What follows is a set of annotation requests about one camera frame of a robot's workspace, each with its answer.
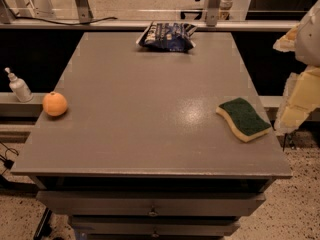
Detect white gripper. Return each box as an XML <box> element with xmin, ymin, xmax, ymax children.
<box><xmin>273</xmin><ymin>0</ymin><xmax>320</xmax><ymax>135</ymax></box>

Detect orange fruit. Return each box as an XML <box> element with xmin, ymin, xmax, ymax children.
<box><xmin>42</xmin><ymin>92</ymin><xmax>68</xmax><ymax>116</ymax></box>

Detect blue chip bag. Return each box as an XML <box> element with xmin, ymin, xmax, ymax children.
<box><xmin>136</xmin><ymin>22</ymin><xmax>197</xmax><ymax>52</ymax></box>

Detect green yellow sponge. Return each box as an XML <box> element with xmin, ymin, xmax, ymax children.
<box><xmin>216</xmin><ymin>98</ymin><xmax>271</xmax><ymax>143</ymax></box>

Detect grey drawer cabinet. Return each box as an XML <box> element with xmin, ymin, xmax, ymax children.
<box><xmin>13</xmin><ymin>32</ymin><xmax>291</xmax><ymax>240</ymax></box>

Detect drawer with knob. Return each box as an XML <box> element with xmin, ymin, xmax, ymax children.
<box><xmin>37</xmin><ymin>191</ymin><xmax>265</xmax><ymax>217</ymax></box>
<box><xmin>69</xmin><ymin>216</ymin><xmax>240</xmax><ymax>237</ymax></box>

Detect white pump bottle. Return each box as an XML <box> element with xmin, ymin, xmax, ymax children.
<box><xmin>5</xmin><ymin>67</ymin><xmax>33</xmax><ymax>102</ymax></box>

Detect top drawer with knob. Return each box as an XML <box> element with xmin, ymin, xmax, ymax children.
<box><xmin>37</xmin><ymin>191</ymin><xmax>265</xmax><ymax>217</ymax></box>

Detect metal frame leg right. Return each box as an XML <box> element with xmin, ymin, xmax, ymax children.
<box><xmin>205</xmin><ymin>0</ymin><xmax>221</xmax><ymax>26</ymax></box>

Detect metal frame leg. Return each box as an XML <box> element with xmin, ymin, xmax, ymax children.
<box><xmin>205</xmin><ymin>0</ymin><xmax>221</xmax><ymax>26</ymax></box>
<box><xmin>75</xmin><ymin>0</ymin><xmax>93</xmax><ymax>24</ymax></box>

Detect metal frame leg left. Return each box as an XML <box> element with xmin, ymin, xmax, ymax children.
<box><xmin>75</xmin><ymin>0</ymin><xmax>93</xmax><ymax>24</ymax></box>

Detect black cable on ledge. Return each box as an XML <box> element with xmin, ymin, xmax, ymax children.
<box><xmin>9</xmin><ymin>8</ymin><xmax>119</xmax><ymax>26</ymax></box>

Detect black cable at left floor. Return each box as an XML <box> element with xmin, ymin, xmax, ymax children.
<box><xmin>0</xmin><ymin>140</ymin><xmax>20</xmax><ymax>177</ymax></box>

